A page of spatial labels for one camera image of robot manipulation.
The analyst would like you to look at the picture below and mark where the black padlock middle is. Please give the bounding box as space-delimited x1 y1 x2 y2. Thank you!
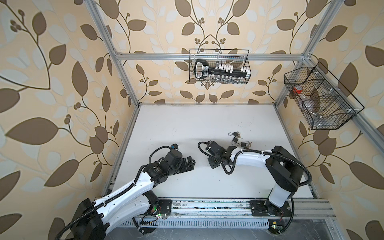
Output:
232 138 239 145

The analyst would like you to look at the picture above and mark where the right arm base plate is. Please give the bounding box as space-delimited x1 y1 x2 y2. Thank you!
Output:
249 200 292 218

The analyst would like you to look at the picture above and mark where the right wall wire basket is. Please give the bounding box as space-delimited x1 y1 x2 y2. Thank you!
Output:
284 62 365 130

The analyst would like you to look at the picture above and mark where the aluminium frame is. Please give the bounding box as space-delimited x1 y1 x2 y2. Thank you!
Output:
80 0 384 240

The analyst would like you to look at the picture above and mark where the wall wire basket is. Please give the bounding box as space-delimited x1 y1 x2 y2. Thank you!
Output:
284 62 365 130
189 48 252 85

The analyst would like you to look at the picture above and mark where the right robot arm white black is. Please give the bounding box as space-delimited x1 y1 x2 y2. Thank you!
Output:
198 141 313 217

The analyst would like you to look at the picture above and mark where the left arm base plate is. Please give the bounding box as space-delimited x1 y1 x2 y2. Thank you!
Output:
139 199 173 218

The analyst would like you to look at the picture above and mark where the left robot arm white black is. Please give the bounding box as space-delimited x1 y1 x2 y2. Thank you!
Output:
55 144 196 240

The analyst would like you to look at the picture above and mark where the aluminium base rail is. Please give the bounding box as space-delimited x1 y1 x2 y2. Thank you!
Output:
103 196 336 233

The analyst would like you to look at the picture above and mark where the black tool set in basket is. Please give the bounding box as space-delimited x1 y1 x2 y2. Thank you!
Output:
192 59 252 81

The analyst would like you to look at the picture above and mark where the back wall wire basket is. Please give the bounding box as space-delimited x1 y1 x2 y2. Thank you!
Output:
189 48 252 85

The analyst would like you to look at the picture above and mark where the red capped item in basket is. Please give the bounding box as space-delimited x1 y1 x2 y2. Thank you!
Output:
293 85 303 95

